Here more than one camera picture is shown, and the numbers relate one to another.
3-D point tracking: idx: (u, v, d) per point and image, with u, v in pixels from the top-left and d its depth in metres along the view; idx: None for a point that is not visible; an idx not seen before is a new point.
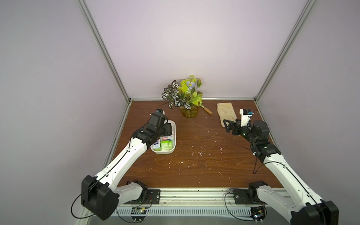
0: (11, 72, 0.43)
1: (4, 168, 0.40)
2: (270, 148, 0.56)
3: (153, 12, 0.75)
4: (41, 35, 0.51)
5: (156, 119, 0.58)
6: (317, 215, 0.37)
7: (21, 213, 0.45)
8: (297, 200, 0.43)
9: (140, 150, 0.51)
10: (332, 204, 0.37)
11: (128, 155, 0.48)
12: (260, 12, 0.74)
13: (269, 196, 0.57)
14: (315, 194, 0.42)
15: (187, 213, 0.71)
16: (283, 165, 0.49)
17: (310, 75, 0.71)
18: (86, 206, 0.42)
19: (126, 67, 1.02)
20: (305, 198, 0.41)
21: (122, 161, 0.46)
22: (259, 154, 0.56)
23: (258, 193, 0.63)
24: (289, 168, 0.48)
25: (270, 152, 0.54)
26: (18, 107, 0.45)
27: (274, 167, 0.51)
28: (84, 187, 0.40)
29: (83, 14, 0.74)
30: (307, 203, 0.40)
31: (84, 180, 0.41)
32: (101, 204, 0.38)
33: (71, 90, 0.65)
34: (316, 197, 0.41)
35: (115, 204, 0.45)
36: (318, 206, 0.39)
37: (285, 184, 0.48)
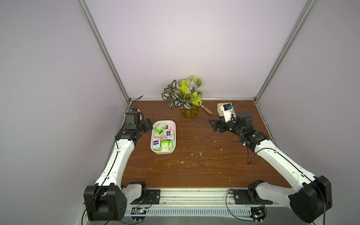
0: (12, 73, 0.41)
1: (5, 171, 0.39)
2: (258, 136, 0.56)
3: (153, 12, 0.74)
4: (40, 34, 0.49)
5: (132, 117, 0.60)
6: (315, 193, 0.38)
7: (22, 215, 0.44)
8: (294, 182, 0.43)
9: (130, 147, 0.53)
10: (324, 178, 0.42)
11: (121, 154, 0.49)
12: (262, 12, 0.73)
13: (270, 191, 0.57)
14: (306, 171, 0.43)
15: (187, 213, 0.71)
16: (274, 150, 0.50)
17: (309, 76, 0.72)
18: (97, 214, 0.41)
19: (126, 67, 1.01)
20: (301, 179, 0.41)
21: (117, 161, 0.47)
22: (249, 143, 0.55)
23: (259, 188, 0.63)
24: (280, 152, 0.49)
25: (259, 139, 0.54)
26: (19, 109, 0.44)
27: (266, 153, 0.51)
28: (88, 198, 0.39)
29: (82, 14, 0.74)
30: (303, 183, 0.40)
31: (85, 192, 0.39)
32: (114, 205, 0.39)
33: (71, 90, 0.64)
34: (309, 175, 0.42)
35: (125, 201, 0.46)
36: (312, 183, 0.40)
37: (281, 169, 0.47)
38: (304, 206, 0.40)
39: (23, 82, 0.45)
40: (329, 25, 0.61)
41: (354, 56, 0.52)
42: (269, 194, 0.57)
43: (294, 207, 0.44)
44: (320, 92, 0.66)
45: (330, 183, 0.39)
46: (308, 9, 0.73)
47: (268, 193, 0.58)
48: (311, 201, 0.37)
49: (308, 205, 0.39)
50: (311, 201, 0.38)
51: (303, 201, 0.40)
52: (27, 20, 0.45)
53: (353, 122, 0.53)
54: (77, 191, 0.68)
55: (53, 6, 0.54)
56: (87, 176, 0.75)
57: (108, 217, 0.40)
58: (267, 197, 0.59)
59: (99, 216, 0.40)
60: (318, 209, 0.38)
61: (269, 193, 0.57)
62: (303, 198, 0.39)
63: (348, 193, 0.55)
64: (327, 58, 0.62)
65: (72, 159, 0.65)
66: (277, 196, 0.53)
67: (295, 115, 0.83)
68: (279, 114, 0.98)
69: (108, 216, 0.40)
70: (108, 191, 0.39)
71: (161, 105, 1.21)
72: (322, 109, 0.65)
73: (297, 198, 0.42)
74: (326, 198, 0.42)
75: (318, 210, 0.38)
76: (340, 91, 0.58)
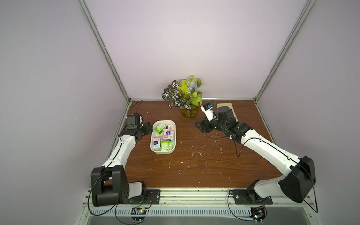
0: (11, 72, 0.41)
1: (5, 170, 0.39)
2: (243, 127, 0.56)
3: (153, 12, 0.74)
4: (40, 33, 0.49)
5: (132, 118, 0.67)
6: (301, 174, 0.40)
7: (22, 215, 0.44)
8: (282, 167, 0.44)
9: (132, 141, 0.59)
10: (307, 158, 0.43)
11: (125, 145, 0.55)
12: (262, 12, 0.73)
13: (267, 188, 0.57)
14: (291, 154, 0.45)
15: (187, 213, 0.71)
16: (259, 138, 0.51)
17: (309, 76, 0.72)
18: (101, 197, 0.42)
19: (126, 67, 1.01)
20: (287, 163, 0.43)
21: (122, 149, 0.52)
22: (235, 136, 0.55)
23: (256, 187, 0.64)
24: (265, 140, 0.50)
25: (243, 131, 0.55)
26: (19, 108, 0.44)
27: (252, 143, 0.52)
28: (95, 179, 0.42)
29: (83, 14, 0.74)
30: (291, 167, 0.42)
31: (93, 172, 0.42)
32: (118, 184, 0.42)
33: (71, 90, 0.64)
34: (294, 157, 0.44)
35: (128, 188, 0.47)
36: (298, 165, 0.42)
37: (268, 158, 0.49)
38: (294, 188, 0.42)
39: (23, 82, 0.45)
40: (329, 25, 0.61)
41: (354, 56, 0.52)
42: (266, 190, 0.58)
43: (284, 192, 0.46)
44: (321, 92, 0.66)
45: (312, 162, 0.42)
46: (308, 9, 0.73)
47: (264, 189, 0.59)
48: (299, 182, 0.39)
49: (297, 187, 0.41)
50: (299, 183, 0.39)
51: (292, 184, 0.42)
52: (26, 20, 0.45)
53: (352, 122, 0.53)
54: (76, 191, 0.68)
55: (53, 5, 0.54)
56: (87, 176, 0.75)
57: (111, 201, 0.42)
58: (266, 194, 0.59)
59: (104, 198, 0.42)
60: (305, 189, 0.40)
61: (265, 189, 0.58)
62: (293, 180, 0.41)
63: (348, 192, 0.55)
64: (327, 58, 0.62)
65: (72, 159, 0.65)
66: (274, 190, 0.53)
67: (295, 115, 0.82)
68: (279, 114, 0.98)
69: (111, 199, 0.42)
70: (113, 170, 0.43)
71: (161, 106, 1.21)
72: (322, 109, 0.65)
73: (286, 181, 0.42)
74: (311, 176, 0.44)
75: (306, 190, 0.40)
76: (340, 91, 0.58)
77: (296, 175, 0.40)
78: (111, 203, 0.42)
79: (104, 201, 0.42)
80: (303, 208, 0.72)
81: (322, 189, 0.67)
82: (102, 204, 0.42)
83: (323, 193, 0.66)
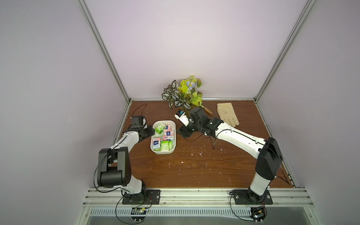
0: (12, 73, 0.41)
1: (5, 171, 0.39)
2: (214, 121, 0.60)
3: (153, 12, 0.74)
4: (40, 33, 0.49)
5: (137, 119, 0.74)
6: (268, 154, 0.44)
7: (21, 215, 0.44)
8: (252, 152, 0.49)
9: (135, 136, 0.64)
10: (271, 139, 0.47)
11: (130, 136, 0.60)
12: (262, 12, 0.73)
13: (260, 183, 0.58)
14: (258, 138, 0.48)
15: (187, 213, 0.71)
16: (230, 129, 0.55)
17: (309, 76, 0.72)
18: (106, 176, 0.45)
19: (126, 67, 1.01)
20: (256, 146, 0.47)
21: (127, 138, 0.58)
22: (209, 131, 0.58)
23: (252, 186, 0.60)
24: (236, 130, 0.54)
25: (215, 124, 0.58)
26: (19, 109, 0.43)
27: (224, 134, 0.55)
28: (102, 159, 0.46)
29: (83, 14, 0.74)
30: (259, 148, 0.46)
31: (101, 152, 0.47)
32: (123, 162, 0.46)
33: (71, 90, 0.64)
34: (260, 140, 0.49)
35: (130, 172, 0.50)
36: (265, 146, 0.46)
37: (240, 146, 0.52)
38: (264, 168, 0.47)
39: (22, 82, 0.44)
40: (329, 25, 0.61)
41: (354, 57, 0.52)
42: (258, 184, 0.60)
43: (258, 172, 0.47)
44: (320, 92, 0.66)
45: (275, 141, 0.47)
46: (309, 9, 0.72)
47: (256, 183, 0.60)
48: (267, 162, 0.43)
49: (267, 168, 0.45)
50: (268, 163, 0.43)
51: (263, 165, 0.46)
52: (26, 20, 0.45)
53: (353, 122, 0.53)
54: (76, 192, 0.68)
55: (52, 5, 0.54)
56: (86, 176, 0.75)
57: (115, 180, 0.45)
58: (262, 190, 0.60)
59: (108, 178, 0.45)
60: (274, 167, 0.45)
61: (257, 184, 0.60)
62: (262, 161, 0.45)
63: (347, 192, 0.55)
64: (327, 58, 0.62)
65: (72, 159, 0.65)
66: (263, 181, 0.55)
67: (294, 115, 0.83)
68: (279, 114, 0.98)
69: (115, 179, 0.45)
70: (119, 150, 0.47)
71: (161, 106, 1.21)
72: (322, 109, 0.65)
73: (257, 164, 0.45)
74: (277, 153, 0.49)
75: (274, 168, 0.45)
76: (340, 91, 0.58)
77: (264, 156, 0.44)
78: (115, 182, 0.45)
79: (109, 180, 0.45)
80: (303, 208, 0.72)
81: (322, 189, 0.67)
82: (107, 183, 0.45)
83: (324, 193, 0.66)
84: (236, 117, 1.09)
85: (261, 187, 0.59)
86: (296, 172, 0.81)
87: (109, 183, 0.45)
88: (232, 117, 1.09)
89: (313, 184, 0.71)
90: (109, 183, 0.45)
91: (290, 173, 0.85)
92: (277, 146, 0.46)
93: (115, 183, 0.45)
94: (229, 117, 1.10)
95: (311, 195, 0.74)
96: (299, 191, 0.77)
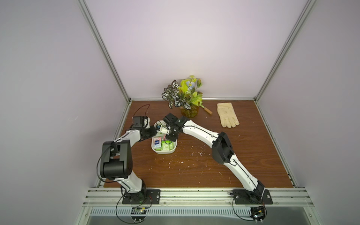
0: (12, 72, 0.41)
1: (4, 169, 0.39)
2: (183, 119, 0.71)
3: (153, 12, 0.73)
4: (39, 33, 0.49)
5: (138, 119, 0.77)
6: (219, 145, 0.58)
7: (20, 214, 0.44)
8: (208, 142, 0.63)
9: (136, 133, 0.66)
10: (223, 132, 0.62)
11: (131, 133, 0.63)
12: (262, 11, 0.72)
13: (242, 176, 0.63)
14: (213, 132, 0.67)
15: (187, 213, 0.71)
16: (194, 126, 0.67)
17: (309, 75, 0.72)
18: (107, 167, 0.47)
19: (125, 67, 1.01)
20: (210, 139, 0.61)
21: (129, 135, 0.60)
22: (177, 129, 0.70)
23: (244, 185, 0.67)
24: (197, 126, 0.67)
25: (183, 123, 0.69)
26: (18, 108, 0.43)
27: (189, 130, 0.67)
28: (105, 150, 0.49)
29: (83, 14, 0.74)
30: (213, 140, 0.60)
31: (104, 143, 0.50)
32: (126, 153, 0.49)
33: (70, 89, 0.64)
34: (214, 134, 0.62)
35: (132, 165, 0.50)
36: (218, 139, 0.61)
37: (200, 138, 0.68)
38: (218, 156, 0.61)
39: (21, 83, 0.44)
40: (329, 25, 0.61)
41: (354, 57, 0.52)
42: (243, 179, 0.64)
43: (214, 159, 0.65)
44: (320, 92, 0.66)
45: (225, 134, 0.61)
46: (308, 9, 0.73)
47: (241, 180, 0.66)
48: (218, 151, 0.57)
49: (219, 154, 0.59)
50: (218, 151, 0.57)
51: (215, 152, 0.60)
52: (25, 20, 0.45)
53: (353, 122, 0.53)
54: (76, 191, 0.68)
55: (52, 5, 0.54)
56: (87, 176, 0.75)
57: (117, 170, 0.47)
58: (249, 181, 0.64)
59: (109, 168, 0.47)
60: (225, 154, 0.60)
61: (241, 178, 0.65)
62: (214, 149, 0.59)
63: (348, 193, 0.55)
64: (327, 57, 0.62)
65: (72, 158, 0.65)
66: (233, 169, 0.64)
67: (295, 115, 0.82)
68: (279, 114, 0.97)
69: (116, 169, 0.47)
70: (122, 141, 0.50)
71: (161, 106, 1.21)
72: (322, 109, 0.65)
73: (213, 153, 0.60)
74: (227, 143, 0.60)
75: (225, 154, 0.61)
76: (340, 91, 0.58)
77: (215, 146, 0.58)
78: (116, 172, 0.47)
79: (110, 171, 0.47)
80: (303, 208, 0.72)
81: (322, 189, 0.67)
82: (108, 174, 0.47)
83: (325, 194, 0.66)
84: (236, 117, 1.09)
85: (246, 181, 0.64)
86: (296, 172, 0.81)
87: (110, 174, 0.47)
88: (232, 117, 1.09)
89: (313, 184, 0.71)
90: (111, 174, 0.47)
91: (290, 173, 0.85)
92: (227, 138, 0.61)
93: (116, 174, 0.47)
94: (229, 117, 1.10)
95: (311, 195, 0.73)
96: (299, 191, 0.77)
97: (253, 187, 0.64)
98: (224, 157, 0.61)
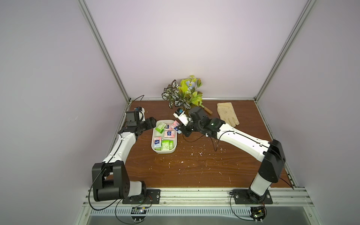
0: (12, 72, 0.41)
1: (5, 169, 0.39)
2: (216, 123, 0.57)
3: (153, 12, 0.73)
4: (39, 32, 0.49)
5: (132, 114, 0.67)
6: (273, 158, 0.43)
7: (20, 215, 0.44)
8: (255, 153, 0.47)
9: (131, 139, 0.59)
10: (275, 141, 0.47)
11: (125, 141, 0.55)
12: (262, 12, 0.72)
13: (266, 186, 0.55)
14: (263, 140, 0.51)
15: (187, 213, 0.71)
16: (233, 131, 0.53)
17: (309, 75, 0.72)
18: (101, 193, 0.43)
19: (125, 67, 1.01)
20: (259, 149, 0.46)
21: (123, 146, 0.53)
22: (211, 133, 0.56)
23: (252, 187, 0.64)
24: (237, 131, 0.52)
25: (217, 126, 0.55)
26: (19, 108, 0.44)
27: (227, 136, 0.53)
28: (96, 175, 0.42)
29: (83, 14, 0.74)
30: (264, 152, 0.45)
31: (93, 168, 0.43)
32: (120, 179, 0.43)
33: (70, 89, 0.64)
34: (264, 142, 0.47)
35: (128, 183, 0.48)
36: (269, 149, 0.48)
37: (243, 147, 0.51)
38: (269, 172, 0.45)
39: (22, 83, 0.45)
40: (329, 25, 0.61)
41: (354, 57, 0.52)
42: (259, 186, 0.59)
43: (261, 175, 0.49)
44: (320, 92, 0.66)
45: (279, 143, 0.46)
46: (308, 9, 0.73)
47: (258, 187, 0.60)
48: (273, 166, 0.42)
49: (273, 171, 0.44)
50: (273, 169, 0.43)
51: (266, 167, 0.45)
52: (25, 20, 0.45)
53: (353, 122, 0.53)
54: (76, 191, 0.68)
55: (52, 5, 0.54)
56: (86, 176, 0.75)
57: (112, 196, 0.43)
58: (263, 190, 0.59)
59: (104, 194, 0.43)
60: (279, 170, 0.45)
61: (259, 186, 0.59)
62: (266, 163, 0.44)
63: (348, 193, 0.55)
64: (327, 57, 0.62)
65: (72, 159, 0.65)
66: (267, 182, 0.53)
67: (295, 115, 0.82)
68: (279, 114, 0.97)
69: (111, 194, 0.43)
70: (114, 165, 0.43)
71: (161, 105, 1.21)
72: (322, 109, 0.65)
73: (262, 168, 0.47)
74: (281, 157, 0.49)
75: (279, 171, 0.44)
76: (340, 91, 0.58)
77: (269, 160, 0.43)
78: (113, 197, 0.43)
79: (106, 196, 0.43)
80: (303, 208, 0.72)
81: (322, 189, 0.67)
82: (103, 199, 0.43)
83: (325, 194, 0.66)
84: (236, 117, 1.09)
85: (261, 188, 0.59)
86: (296, 172, 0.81)
87: (106, 199, 0.43)
88: (232, 117, 1.09)
89: (313, 184, 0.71)
90: (106, 199, 0.43)
91: (290, 173, 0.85)
92: (281, 150, 0.45)
93: (112, 198, 0.43)
94: (229, 117, 1.10)
95: (311, 195, 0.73)
96: (299, 191, 0.77)
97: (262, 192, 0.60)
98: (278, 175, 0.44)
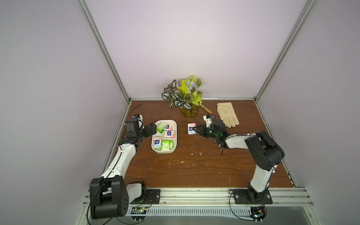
0: (12, 72, 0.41)
1: (4, 169, 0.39)
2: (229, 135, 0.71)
3: (153, 11, 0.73)
4: (39, 33, 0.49)
5: (131, 124, 0.65)
6: (253, 138, 0.53)
7: (20, 215, 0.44)
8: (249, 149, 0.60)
9: (131, 151, 0.57)
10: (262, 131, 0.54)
11: (125, 153, 0.54)
12: (262, 11, 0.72)
13: (260, 180, 0.59)
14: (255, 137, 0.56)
15: (187, 213, 0.71)
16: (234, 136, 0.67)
17: (309, 76, 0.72)
18: (99, 212, 0.41)
19: (125, 67, 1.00)
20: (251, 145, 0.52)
21: (122, 158, 0.52)
22: (223, 144, 0.73)
23: (252, 182, 0.65)
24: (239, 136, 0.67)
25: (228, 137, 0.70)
26: (18, 108, 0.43)
27: (231, 140, 0.68)
28: (93, 191, 0.41)
29: (83, 14, 0.74)
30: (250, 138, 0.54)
31: (92, 183, 0.41)
32: (118, 195, 0.41)
33: (70, 89, 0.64)
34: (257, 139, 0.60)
35: (127, 198, 0.46)
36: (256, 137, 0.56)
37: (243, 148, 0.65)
38: (256, 154, 0.52)
39: (22, 83, 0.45)
40: (329, 25, 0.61)
41: (354, 57, 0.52)
42: (256, 179, 0.62)
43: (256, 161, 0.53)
44: (320, 92, 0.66)
45: (264, 131, 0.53)
46: (309, 9, 0.72)
47: (255, 179, 0.63)
48: (252, 145, 0.51)
49: (256, 151, 0.51)
50: (253, 146, 0.51)
51: (251, 149, 0.53)
52: (25, 20, 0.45)
53: (353, 122, 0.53)
54: (77, 192, 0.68)
55: (52, 5, 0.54)
56: (87, 176, 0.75)
57: (111, 212, 0.41)
58: (259, 186, 0.61)
59: (101, 213, 0.41)
60: (266, 152, 0.50)
61: (256, 179, 0.62)
62: (249, 145, 0.53)
63: (348, 193, 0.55)
64: (327, 57, 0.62)
65: (72, 159, 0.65)
66: (260, 174, 0.58)
67: (295, 115, 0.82)
68: (279, 114, 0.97)
69: (109, 211, 0.41)
70: (112, 180, 0.42)
71: (161, 105, 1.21)
72: (321, 109, 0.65)
73: (251, 153, 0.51)
74: (270, 142, 0.52)
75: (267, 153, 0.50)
76: (340, 92, 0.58)
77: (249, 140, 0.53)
78: (110, 214, 0.41)
79: (103, 214, 0.41)
80: (303, 208, 0.72)
81: (322, 189, 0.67)
82: (101, 216, 0.41)
83: (325, 194, 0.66)
84: (236, 117, 1.09)
85: (259, 183, 0.61)
86: (296, 172, 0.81)
87: (104, 216, 0.41)
88: (232, 117, 1.09)
89: (313, 184, 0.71)
90: (104, 216, 0.41)
91: (290, 173, 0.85)
92: (267, 136, 0.54)
93: (110, 215, 0.41)
94: (229, 117, 1.10)
95: (311, 195, 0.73)
96: (299, 191, 0.77)
97: (262, 189, 0.61)
98: (265, 155, 0.50)
